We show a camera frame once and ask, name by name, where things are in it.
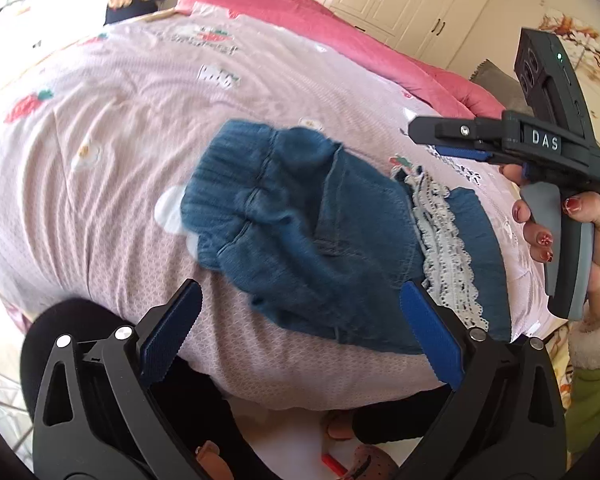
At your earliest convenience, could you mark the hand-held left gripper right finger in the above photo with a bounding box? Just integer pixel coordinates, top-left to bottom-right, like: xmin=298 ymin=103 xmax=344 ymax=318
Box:
xmin=400 ymin=281 xmax=567 ymax=480

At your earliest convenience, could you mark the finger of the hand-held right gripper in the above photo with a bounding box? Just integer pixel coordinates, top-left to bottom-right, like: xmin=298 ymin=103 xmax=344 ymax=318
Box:
xmin=408 ymin=116 xmax=506 ymax=147
xmin=432 ymin=144 xmax=503 ymax=163

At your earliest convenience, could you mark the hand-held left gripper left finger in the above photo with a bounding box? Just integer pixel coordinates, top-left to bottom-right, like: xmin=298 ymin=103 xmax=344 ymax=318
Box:
xmin=31 ymin=280 xmax=203 ymax=480

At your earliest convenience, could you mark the blue denim pants lace trim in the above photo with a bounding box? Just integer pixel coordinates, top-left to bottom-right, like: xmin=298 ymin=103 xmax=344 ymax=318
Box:
xmin=180 ymin=120 xmax=513 ymax=356

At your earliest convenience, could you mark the person's right forearm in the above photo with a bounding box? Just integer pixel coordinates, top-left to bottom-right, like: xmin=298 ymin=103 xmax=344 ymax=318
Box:
xmin=565 ymin=260 xmax=600 ymax=456

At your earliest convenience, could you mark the person's right leg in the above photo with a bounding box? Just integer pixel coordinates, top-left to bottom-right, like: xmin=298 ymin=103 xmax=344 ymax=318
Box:
xmin=352 ymin=385 xmax=456 ymax=446

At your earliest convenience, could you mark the person's leg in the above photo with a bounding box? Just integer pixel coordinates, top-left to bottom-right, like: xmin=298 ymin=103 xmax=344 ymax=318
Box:
xmin=20 ymin=297 xmax=241 ymax=480
xmin=352 ymin=385 xmax=456 ymax=446

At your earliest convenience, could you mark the person's left leg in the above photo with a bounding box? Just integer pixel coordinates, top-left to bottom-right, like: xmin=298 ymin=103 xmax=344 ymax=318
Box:
xmin=20 ymin=297 xmax=241 ymax=480

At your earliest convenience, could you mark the person's foot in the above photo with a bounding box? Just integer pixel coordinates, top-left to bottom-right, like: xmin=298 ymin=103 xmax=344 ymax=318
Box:
xmin=322 ymin=412 xmax=355 ymax=441

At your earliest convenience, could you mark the pink dotted slipper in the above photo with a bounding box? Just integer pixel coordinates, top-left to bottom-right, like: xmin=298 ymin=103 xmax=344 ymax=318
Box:
xmin=350 ymin=442 xmax=401 ymax=480

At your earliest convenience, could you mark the pink quilt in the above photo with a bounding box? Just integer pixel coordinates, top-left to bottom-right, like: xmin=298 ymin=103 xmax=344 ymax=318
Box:
xmin=175 ymin=0 xmax=506 ymax=121

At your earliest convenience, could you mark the small red item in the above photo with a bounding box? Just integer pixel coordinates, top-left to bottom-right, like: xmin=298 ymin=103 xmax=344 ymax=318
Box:
xmin=322 ymin=452 xmax=348 ymax=476

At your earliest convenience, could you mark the pink strawberry print bedsheet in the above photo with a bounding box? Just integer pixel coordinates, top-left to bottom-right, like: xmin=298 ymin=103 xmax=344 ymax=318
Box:
xmin=0 ymin=2 xmax=571 ymax=401

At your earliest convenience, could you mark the dark blue cloth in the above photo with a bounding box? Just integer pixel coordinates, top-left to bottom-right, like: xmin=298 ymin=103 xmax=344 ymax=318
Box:
xmin=102 ymin=0 xmax=158 ymax=26

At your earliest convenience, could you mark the floral wall painting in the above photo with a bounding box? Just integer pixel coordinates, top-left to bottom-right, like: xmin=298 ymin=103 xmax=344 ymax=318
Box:
xmin=537 ymin=7 xmax=600 ymax=106

